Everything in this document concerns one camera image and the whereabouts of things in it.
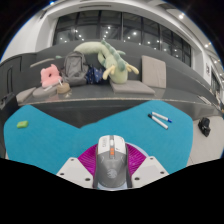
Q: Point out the white marker with black cap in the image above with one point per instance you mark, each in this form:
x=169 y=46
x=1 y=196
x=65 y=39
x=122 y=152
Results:
x=159 y=122

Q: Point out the dark glass window wall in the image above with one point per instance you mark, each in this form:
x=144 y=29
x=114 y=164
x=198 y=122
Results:
x=133 y=30

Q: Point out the green whiteboard eraser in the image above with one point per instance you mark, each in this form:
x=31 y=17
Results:
x=22 y=124

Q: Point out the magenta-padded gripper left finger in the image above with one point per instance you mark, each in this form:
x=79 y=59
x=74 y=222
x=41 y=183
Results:
x=75 y=170

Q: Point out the upright grey seat cushion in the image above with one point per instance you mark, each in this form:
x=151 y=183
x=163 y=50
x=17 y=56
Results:
x=154 y=71

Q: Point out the flat grey seat cushion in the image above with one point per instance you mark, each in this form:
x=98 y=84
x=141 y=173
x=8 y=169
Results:
x=43 y=91
x=25 y=95
x=133 y=87

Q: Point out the small black bag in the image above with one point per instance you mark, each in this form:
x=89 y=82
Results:
x=204 y=126

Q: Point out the long green dragon plush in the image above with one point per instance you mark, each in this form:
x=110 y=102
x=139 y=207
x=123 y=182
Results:
x=116 y=66

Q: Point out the grey curved stepped bench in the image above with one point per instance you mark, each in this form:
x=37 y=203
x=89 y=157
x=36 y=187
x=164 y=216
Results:
x=100 y=96

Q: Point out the grey white computer mouse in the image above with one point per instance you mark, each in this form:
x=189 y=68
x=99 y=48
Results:
x=111 y=166

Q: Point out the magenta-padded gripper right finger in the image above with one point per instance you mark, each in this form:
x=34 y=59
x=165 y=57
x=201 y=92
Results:
x=150 y=170

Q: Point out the dark blue patterned bag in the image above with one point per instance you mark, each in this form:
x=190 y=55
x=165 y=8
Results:
x=95 y=75

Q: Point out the grey backpack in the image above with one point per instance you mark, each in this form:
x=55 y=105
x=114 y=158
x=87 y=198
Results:
x=75 y=68

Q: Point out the pink plush cushion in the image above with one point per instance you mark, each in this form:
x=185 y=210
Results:
x=50 y=76

